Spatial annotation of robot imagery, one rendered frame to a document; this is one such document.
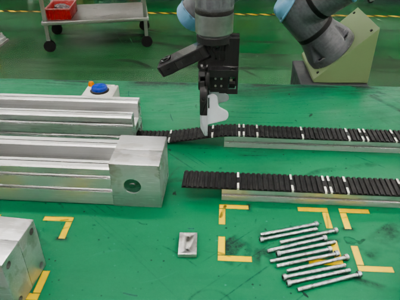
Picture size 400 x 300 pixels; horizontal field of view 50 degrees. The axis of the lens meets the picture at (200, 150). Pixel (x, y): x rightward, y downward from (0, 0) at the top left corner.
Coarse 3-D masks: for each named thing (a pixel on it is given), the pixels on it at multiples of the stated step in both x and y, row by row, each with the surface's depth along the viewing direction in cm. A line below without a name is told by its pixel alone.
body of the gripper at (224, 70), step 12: (228, 36) 84; (216, 48) 87; (228, 48) 85; (204, 60) 87; (216, 60) 87; (228, 60) 86; (204, 72) 86; (216, 72) 86; (228, 72) 86; (216, 84) 89
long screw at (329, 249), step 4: (324, 248) 70; (328, 248) 70; (304, 252) 69; (308, 252) 69; (312, 252) 69; (316, 252) 69; (320, 252) 69; (288, 256) 69; (292, 256) 69; (296, 256) 69; (300, 256) 69; (304, 256) 69; (272, 260) 68; (276, 260) 68; (280, 260) 68; (284, 260) 68
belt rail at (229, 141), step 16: (224, 144) 97; (240, 144) 97; (256, 144) 96; (272, 144) 96; (288, 144) 96; (304, 144) 96; (320, 144) 96; (336, 144) 96; (352, 144) 95; (368, 144) 94; (384, 144) 94
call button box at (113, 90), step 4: (88, 88) 110; (108, 88) 109; (112, 88) 110; (116, 88) 110; (84, 92) 108; (88, 92) 108; (92, 92) 107; (96, 92) 107; (100, 92) 107; (104, 92) 107; (108, 92) 108; (112, 92) 108; (116, 92) 110; (112, 96) 106; (116, 96) 110
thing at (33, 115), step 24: (0, 96) 100; (24, 96) 100; (48, 96) 100; (72, 96) 100; (96, 96) 100; (0, 120) 96; (24, 120) 95; (48, 120) 93; (72, 120) 93; (96, 120) 93; (120, 120) 92
